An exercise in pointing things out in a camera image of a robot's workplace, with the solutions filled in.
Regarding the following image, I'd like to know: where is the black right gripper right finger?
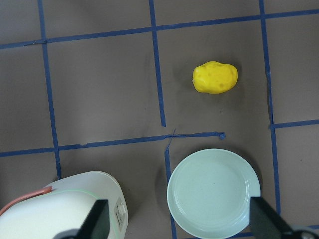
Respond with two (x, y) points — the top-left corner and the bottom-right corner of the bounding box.
(249, 197), (294, 239)

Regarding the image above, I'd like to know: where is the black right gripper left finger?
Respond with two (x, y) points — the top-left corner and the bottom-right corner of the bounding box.
(74, 199), (110, 239)

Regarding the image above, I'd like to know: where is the white rice cooker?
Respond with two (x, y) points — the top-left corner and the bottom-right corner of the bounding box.
(0, 171), (128, 239)

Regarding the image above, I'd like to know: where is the green plate near right arm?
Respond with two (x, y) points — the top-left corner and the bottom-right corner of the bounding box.
(167, 149), (261, 239)

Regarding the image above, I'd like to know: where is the yellow toy potato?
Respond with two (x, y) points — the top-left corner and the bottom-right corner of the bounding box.
(192, 61), (238, 95)

